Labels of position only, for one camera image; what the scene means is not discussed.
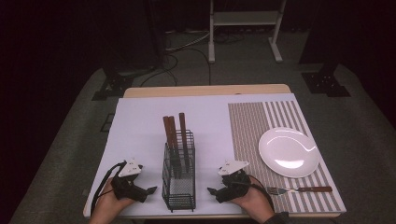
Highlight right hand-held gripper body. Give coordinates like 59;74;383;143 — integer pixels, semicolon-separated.
214;160;252;204

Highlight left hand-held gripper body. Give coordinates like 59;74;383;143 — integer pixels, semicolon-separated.
110;158;149;203

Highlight person's left hand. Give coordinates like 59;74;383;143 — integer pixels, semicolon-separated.
89;178;137;224

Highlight person's right hand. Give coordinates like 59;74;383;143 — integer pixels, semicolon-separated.
229;183;276;223

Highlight striped placemat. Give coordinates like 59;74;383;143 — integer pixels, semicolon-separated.
227;100;347;215

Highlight white round plate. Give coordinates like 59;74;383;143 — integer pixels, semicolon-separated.
258;126;321;179

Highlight white table sheet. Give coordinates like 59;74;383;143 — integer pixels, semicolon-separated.
83;92;298;217

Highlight black stand base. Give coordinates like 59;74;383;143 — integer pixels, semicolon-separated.
91;72;135;102
301;70;352;98

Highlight white metal stand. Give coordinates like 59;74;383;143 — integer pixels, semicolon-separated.
207;0;288;65

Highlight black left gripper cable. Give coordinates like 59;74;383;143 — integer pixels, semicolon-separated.
90;161;128;217

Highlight black wire cutlery rack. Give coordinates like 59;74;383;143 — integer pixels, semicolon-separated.
161;129;197;214

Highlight brown wooden utensil handles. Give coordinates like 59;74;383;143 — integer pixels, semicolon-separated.
163;116;179;179

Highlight wooden-handled utensil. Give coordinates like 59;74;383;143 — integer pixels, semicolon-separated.
168;115;182;179
178;112;191;174

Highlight wooden-handled fork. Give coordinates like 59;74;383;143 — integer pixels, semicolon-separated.
266;186;333;196

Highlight black floor cable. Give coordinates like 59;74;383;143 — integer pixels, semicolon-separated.
139;46;213;89

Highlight white floor cable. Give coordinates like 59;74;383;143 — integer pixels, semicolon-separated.
163;28;212;52

